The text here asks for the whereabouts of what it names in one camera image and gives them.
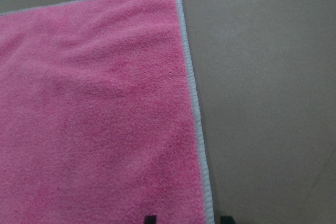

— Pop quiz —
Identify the pink towel white edging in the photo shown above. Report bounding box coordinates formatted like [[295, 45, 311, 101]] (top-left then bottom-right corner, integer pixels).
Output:
[[1, 0, 214, 223]]

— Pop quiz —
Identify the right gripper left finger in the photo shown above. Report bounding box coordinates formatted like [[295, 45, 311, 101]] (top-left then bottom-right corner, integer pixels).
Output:
[[144, 215, 157, 224]]

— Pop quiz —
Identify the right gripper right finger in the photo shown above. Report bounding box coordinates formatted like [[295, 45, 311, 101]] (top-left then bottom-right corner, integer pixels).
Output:
[[220, 216, 236, 224]]

